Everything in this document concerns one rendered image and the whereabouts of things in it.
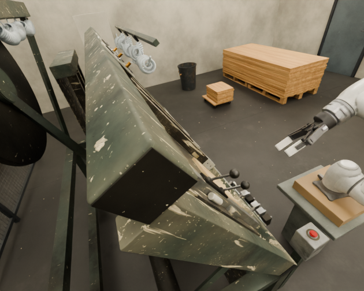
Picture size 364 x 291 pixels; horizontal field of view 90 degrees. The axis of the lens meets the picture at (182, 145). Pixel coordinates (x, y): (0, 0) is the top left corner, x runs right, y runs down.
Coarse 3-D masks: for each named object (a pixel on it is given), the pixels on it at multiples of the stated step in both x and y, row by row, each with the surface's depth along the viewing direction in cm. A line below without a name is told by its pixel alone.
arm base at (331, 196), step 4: (320, 176) 145; (320, 180) 143; (316, 184) 141; (320, 184) 139; (320, 188) 138; (324, 188) 135; (324, 192) 135; (328, 192) 133; (332, 192) 131; (336, 192) 130; (328, 196) 132; (332, 196) 132; (336, 196) 131; (340, 196) 131; (344, 196) 132; (348, 196) 132; (332, 200) 130
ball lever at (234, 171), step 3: (231, 171) 67; (234, 171) 67; (237, 171) 67; (225, 174) 70; (228, 174) 69; (231, 174) 67; (234, 174) 66; (237, 174) 66; (207, 177) 72; (216, 177) 71; (219, 177) 71; (222, 177) 70; (231, 177) 68; (234, 177) 67; (237, 177) 67; (210, 180) 72
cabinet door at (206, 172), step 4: (196, 160) 123; (196, 164) 118; (200, 164) 124; (200, 168) 115; (204, 168) 124; (204, 172) 111; (208, 172) 127; (208, 176) 108; (212, 176) 128; (216, 180) 130; (220, 184) 132; (228, 192) 133; (228, 196) 113; (232, 196) 133
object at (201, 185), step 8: (192, 168) 68; (200, 176) 70; (200, 184) 68; (208, 184) 70; (208, 192) 73; (216, 192) 75; (224, 200) 82; (232, 200) 94; (240, 208) 96; (240, 216) 98; (248, 216) 102; (256, 224) 114
